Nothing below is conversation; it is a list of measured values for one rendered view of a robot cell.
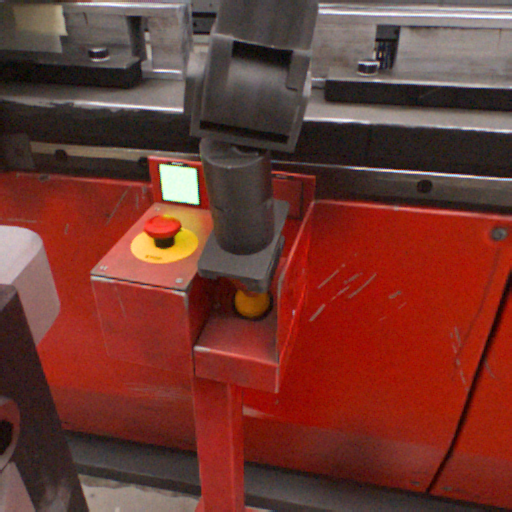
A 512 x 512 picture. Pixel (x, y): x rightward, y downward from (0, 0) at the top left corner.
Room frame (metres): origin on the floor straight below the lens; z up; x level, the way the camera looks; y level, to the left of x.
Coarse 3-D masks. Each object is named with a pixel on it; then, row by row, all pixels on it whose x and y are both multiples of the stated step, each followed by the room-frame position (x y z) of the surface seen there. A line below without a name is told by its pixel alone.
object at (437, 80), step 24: (336, 72) 0.69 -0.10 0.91; (384, 72) 0.69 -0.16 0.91; (408, 72) 0.68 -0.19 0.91; (432, 72) 0.68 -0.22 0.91; (336, 96) 0.66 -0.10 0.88; (360, 96) 0.66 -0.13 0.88; (384, 96) 0.65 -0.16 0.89; (408, 96) 0.64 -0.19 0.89; (432, 96) 0.64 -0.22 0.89; (456, 96) 0.63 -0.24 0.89; (480, 96) 0.63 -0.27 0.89; (504, 96) 0.62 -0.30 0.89
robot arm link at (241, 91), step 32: (224, 0) 0.35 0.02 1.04; (256, 0) 0.35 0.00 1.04; (288, 0) 0.35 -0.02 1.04; (224, 32) 0.35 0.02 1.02; (256, 32) 0.35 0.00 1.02; (288, 32) 0.35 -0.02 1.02; (224, 64) 0.35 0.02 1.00; (256, 64) 0.36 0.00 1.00; (288, 64) 0.36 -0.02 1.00; (224, 96) 0.35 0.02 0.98; (256, 96) 0.35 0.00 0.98; (288, 96) 0.35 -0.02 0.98; (256, 128) 0.36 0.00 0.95; (288, 128) 0.36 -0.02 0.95
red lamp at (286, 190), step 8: (280, 184) 0.52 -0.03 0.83; (288, 184) 0.52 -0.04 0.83; (296, 184) 0.52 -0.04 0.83; (280, 192) 0.52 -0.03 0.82; (288, 192) 0.52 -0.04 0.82; (296, 192) 0.52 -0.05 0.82; (288, 200) 0.52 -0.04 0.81; (296, 200) 0.52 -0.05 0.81; (296, 208) 0.52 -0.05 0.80; (296, 216) 0.52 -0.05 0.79
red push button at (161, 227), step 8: (160, 216) 0.48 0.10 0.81; (168, 216) 0.48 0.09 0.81; (152, 224) 0.47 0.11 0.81; (160, 224) 0.47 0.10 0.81; (168, 224) 0.47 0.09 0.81; (176, 224) 0.47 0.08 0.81; (152, 232) 0.46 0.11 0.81; (160, 232) 0.46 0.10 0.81; (168, 232) 0.46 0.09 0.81; (176, 232) 0.46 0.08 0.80; (160, 240) 0.46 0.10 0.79; (168, 240) 0.46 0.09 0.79; (160, 248) 0.46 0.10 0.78
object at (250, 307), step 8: (240, 296) 0.45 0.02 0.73; (248, 296) 0.45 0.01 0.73; (264, 296) 0.45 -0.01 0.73; (240, 304) 0.44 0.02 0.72; (248, 304) 0.44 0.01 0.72; (256, 304) 0.44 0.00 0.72; (264, 304) 0.44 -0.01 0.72; (240, 312) 0.44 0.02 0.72; (248, 312) 0.43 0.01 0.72; (256, 312) 0.43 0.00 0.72
